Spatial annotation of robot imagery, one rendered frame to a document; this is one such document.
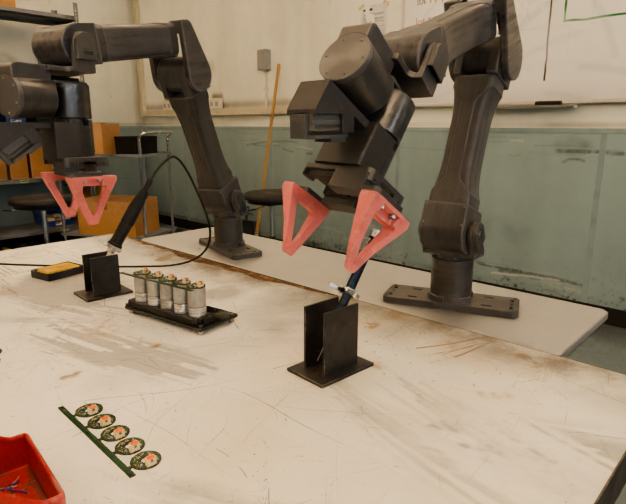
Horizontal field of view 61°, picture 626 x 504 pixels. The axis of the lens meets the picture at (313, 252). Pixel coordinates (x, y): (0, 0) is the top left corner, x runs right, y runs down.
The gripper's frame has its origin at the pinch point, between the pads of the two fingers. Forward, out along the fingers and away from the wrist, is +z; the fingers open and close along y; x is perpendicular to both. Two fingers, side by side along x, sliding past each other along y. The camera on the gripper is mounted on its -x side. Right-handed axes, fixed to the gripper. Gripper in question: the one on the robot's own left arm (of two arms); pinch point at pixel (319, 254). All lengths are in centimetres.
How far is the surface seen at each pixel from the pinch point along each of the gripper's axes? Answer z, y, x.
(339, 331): 6.2, 1.7, 6.1
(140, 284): 11.0, -30.7, -0.4
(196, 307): 10.5, -19.7, 2.5
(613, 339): -60, -42, 242
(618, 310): -79, -47, 254
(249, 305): 6.9, -23.9, 14.0
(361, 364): 8.3, 2.2, 11.3
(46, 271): 16, -60, -2
